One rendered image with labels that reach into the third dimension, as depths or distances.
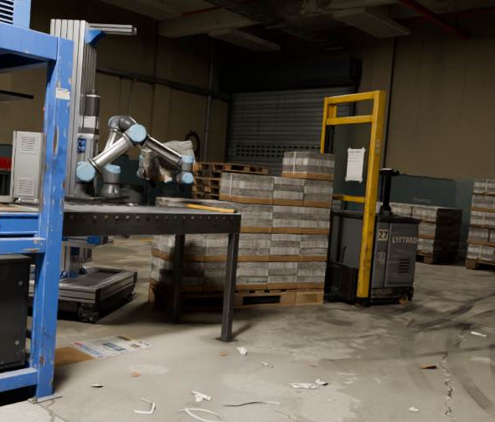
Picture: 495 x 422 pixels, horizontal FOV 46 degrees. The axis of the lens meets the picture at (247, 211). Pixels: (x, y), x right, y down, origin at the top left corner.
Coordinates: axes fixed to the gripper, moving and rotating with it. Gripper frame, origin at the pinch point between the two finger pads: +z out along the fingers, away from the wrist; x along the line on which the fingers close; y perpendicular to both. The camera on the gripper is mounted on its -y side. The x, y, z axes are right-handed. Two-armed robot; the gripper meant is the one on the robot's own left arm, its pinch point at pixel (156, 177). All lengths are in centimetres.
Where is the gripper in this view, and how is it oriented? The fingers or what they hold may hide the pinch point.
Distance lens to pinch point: 467.9
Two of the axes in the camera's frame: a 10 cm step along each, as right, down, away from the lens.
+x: 8.4, -3.2, 4.3
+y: -2.5, -9.4, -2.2
